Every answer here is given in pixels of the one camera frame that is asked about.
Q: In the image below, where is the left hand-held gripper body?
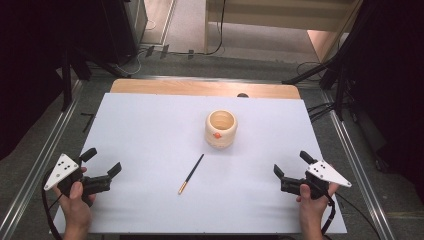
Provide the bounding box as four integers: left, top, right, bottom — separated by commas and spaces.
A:
43, 153, 113, 208

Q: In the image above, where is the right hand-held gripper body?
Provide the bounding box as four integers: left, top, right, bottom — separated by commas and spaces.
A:
280, 160, 353, 201

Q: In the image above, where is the cream wooden cup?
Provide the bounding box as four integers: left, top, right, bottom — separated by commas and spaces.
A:
204, 109, 239, 150

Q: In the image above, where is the black pen with gold tip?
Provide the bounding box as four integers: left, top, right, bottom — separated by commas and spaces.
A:
177, 153, 205, 196

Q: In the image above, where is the person's right hand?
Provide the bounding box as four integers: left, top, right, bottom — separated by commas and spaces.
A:
295, 181, 341, 232

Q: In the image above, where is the person's left hand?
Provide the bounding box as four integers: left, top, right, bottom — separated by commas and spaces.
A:
52, 166, 97, 232

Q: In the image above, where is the white board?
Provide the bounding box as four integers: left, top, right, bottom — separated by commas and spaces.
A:
52, 92, 348, 235

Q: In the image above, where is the black metal stand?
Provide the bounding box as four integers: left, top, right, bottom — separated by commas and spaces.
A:
281, 19, 368, 122
59, 46, 131, 113

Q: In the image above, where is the black curtain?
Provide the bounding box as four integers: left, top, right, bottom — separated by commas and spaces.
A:
339, 0, 424, 204
0, 0, 111, 161

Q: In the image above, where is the wooden table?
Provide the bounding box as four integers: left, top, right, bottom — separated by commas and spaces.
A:
109, 78, 302, 100

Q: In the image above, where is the dark cabinet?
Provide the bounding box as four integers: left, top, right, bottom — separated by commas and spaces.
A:
99, 0, 149, 66

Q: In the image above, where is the light wooden furniture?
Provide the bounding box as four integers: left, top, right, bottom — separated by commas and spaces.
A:
203, 0, 364, 63

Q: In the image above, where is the aluminium floor rail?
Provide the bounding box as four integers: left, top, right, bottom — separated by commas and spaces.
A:
0, 79, 84, 240
320, 89, 397, 240

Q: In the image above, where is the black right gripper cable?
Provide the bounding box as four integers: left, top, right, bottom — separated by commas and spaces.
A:
319, 193, 336, 236

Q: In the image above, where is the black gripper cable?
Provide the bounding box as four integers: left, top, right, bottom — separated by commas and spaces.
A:
319, 193, 336, 236
40, 171, 64, 238

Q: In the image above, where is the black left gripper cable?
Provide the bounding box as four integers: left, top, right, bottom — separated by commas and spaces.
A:
40, 171, 64, 238

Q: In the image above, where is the bundle of black cables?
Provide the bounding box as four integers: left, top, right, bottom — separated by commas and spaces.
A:
306, 101, 338, 124

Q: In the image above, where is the thin black cable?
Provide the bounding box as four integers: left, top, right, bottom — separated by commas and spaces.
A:
334, 191, 382, 240

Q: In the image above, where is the black looped cable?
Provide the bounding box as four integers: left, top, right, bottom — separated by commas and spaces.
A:
295, 60, 329, 81

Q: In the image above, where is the white cable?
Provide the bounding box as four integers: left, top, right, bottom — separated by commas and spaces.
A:
114, 46, 151, 76

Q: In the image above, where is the black hanging cable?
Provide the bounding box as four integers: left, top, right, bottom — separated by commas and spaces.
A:
168, 0, 228, 57

